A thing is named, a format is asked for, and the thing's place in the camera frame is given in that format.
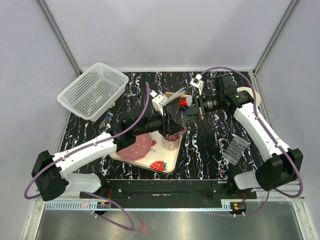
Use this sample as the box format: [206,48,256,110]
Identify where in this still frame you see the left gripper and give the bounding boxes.
[134,107,185,137]

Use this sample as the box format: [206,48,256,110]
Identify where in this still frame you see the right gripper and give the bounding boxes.
[181,92,224,123]

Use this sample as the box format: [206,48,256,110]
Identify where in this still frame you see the white squeeze bottle red cap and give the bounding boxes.
[179,96,193,108]

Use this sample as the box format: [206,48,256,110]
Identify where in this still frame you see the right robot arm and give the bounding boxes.
[183,74,303,199]

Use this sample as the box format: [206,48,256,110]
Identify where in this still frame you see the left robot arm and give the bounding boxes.
[30,113,184,202]

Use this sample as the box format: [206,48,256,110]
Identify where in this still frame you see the pink ceramic mug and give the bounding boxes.
[162,126,187,151]

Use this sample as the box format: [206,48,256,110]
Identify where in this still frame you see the bundle of clear pipettes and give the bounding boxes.
[165,87,190,103]

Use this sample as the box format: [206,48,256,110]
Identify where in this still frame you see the wooden bristle brush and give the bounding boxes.
[165,92,191,99]

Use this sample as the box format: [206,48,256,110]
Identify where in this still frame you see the white strawberry tray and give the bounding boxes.
[110,131,182,174]

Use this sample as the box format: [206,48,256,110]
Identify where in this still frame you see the pink polka dot plate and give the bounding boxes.
[116,133,152,161]

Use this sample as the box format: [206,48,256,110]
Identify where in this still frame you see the clear test tube rack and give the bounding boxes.
[222,135,250,166]

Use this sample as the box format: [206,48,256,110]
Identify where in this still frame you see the white bowl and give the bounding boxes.
[237,86,261,107]

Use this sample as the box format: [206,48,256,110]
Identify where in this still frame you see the white perforated plastic basket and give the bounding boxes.
[57,62,129,122]

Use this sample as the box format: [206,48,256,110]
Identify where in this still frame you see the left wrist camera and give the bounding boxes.
[150,90,168,115]

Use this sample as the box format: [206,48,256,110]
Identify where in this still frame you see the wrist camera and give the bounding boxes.
[190,74,204,96]
[150,90,168,115]

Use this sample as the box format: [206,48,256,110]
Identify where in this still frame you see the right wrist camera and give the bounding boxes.
[190,74,204,96]

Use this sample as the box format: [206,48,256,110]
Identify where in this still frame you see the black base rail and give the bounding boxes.
[93,179,257,209]

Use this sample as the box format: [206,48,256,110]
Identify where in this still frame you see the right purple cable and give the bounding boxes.
[199,66,303,217]

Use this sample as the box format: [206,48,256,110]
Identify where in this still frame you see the purple cable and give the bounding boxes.
[23,82,157,231]
[199,66,303,217]

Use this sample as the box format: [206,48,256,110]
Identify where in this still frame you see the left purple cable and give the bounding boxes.
[23,82,157,231]

